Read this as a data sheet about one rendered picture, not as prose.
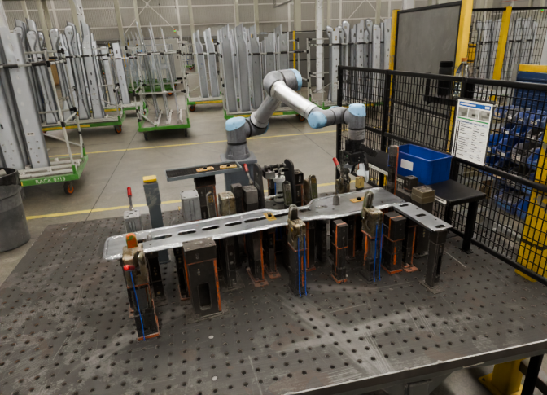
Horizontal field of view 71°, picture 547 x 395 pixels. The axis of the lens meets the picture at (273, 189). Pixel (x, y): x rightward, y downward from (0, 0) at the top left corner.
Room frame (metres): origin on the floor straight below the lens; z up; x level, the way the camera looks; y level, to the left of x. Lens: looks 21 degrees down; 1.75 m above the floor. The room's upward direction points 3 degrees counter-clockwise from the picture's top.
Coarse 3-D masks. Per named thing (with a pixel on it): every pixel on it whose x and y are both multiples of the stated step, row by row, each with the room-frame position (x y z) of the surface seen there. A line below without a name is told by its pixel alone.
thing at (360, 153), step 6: (348, 144) 1.73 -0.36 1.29; (354, 144) 1.72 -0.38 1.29; (360, 144) 1.73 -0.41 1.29; (348, 150) 1.73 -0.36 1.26; (354, 150) 1.72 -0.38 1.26; (360, 150) 1.73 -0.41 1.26; (348, 156) 1.71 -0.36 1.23; (354, 156) 1.70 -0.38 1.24; (360, 156) 1.71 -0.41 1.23; (348, 162) 1.71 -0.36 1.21; (354, 162) 1.70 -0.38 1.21; (360, 162) 1.72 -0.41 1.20
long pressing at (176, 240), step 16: (352, 192) 1.84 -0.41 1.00; (384, 192) 1.83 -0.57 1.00; (288, 208) 1.67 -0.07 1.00; (304, 208) 1.67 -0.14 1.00; (320, 208) 1.66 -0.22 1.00; (336, 208) 1.65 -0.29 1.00; (352, 208) 1.65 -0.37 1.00; (192, 224) 1.56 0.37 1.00; (208, 224) 1.55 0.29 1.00; (224, 224) 1.54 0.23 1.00; (240, 224) 1.53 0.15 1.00; (256, 224) 1.53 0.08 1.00; (272, 224) 1.52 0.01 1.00; (112, 240) 1.43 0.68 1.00; (160, 240) 1.41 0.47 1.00; (176, 240) 1.41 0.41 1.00; (112, 256) 1.31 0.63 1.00
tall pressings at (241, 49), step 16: (224, 32) 8.85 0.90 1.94; (240, 32) 8.65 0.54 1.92; (288, 32) 8.98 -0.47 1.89; (224, 48) 8.59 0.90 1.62; (240, 48) 8.64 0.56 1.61; (256, 48) 8.92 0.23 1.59; (272, 48) 8.96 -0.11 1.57; (288, 48) 8.97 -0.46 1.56; (224, 64) 8.56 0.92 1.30; (240, 64) 8.62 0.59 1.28; (256, 64) 8.91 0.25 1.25; (272, 64) 8.95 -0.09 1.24; (288, 64) 8.94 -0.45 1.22; (240, 80) 8.59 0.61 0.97; (256, 80) 8.89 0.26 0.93; (240, 96) 8.52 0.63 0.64; (256, 96) 8.85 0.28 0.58
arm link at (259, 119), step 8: (280, 72) 2.03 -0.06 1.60; (288, 72) 2.06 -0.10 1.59; (296, 72) 2.09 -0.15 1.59; (288, 80) 2.03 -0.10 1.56; (296, 80) 2.07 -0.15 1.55; (296, 88) 2.08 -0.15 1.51; (264, 104) 2.20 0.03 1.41; (272, 104) 2.16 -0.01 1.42; (256, 112) 2.26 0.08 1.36; (264, 112) 2.21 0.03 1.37; (272, 112) 2.21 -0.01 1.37; (248, 120) 2.29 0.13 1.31; (256, 120) 2.26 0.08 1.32; (264, 120) 2.24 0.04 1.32; (256, 128) 2.27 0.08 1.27; (264, 128) 2.29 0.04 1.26
